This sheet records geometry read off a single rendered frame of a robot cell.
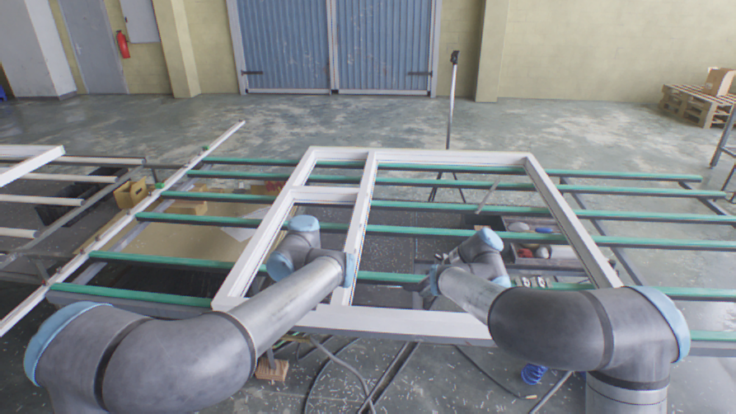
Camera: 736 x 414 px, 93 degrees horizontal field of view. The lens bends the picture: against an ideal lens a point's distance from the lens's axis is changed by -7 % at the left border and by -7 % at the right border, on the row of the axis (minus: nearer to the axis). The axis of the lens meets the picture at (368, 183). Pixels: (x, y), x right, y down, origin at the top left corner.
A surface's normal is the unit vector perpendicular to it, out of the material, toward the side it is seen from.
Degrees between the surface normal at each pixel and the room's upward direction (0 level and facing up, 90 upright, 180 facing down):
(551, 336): 59
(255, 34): 90
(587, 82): 90
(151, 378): 50
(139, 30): 90
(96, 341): 18
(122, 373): 41
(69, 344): 29
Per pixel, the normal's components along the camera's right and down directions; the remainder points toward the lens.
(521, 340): -0.78, 0.08
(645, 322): 0.02, -0.43
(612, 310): 0.00, -0.71
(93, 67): -0.11, 0.46
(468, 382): -0.01, -0.88
